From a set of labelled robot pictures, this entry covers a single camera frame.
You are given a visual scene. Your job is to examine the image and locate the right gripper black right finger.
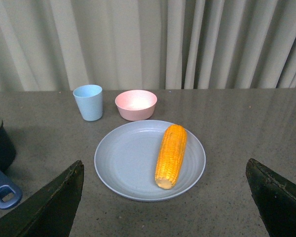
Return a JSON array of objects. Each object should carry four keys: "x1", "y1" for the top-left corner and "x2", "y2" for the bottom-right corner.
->
[{"x1": 246, "y1": 158, "x2": 296, "y2": 237}]

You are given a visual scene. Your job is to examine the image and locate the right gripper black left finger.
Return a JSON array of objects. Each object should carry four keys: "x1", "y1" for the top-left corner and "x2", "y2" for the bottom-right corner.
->
[{"x1": 0, "y1": 160, "x2": 84, "y2": 237}]

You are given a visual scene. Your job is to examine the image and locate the yellow corn cob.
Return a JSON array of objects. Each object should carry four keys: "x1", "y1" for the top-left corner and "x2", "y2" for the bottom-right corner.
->
[{"x1": 155, "y1": 124, "x2": 187, "y2": 190}]

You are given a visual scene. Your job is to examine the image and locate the dark blue pot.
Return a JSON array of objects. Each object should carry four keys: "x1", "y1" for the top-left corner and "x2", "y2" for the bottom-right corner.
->
[{"x1": 0, "y1": 126, "x2": 23, "y2": 209}]

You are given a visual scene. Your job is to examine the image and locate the grey-blue round plate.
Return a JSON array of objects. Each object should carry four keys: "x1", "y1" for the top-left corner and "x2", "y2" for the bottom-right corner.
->
[{"x1": 94, "y1": 120, "x2": 206, "y2": 202}]

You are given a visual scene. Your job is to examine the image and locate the light blue cup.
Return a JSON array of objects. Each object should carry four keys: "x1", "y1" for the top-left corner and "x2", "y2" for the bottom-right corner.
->
[{"x1": 73, "y1": 84, "x2": 103, "y2": 121}]

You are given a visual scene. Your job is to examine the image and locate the pink bowl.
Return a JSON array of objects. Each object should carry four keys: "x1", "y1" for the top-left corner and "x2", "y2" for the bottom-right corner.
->
[{"x1": 115, "y1": 90, "x2": 157, "y2": 121}]

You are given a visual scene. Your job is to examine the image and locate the beige curtain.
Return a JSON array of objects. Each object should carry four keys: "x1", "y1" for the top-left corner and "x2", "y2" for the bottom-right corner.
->
[{"x1": 0, "y1": 0, "x2": 296, "y2": 91}]

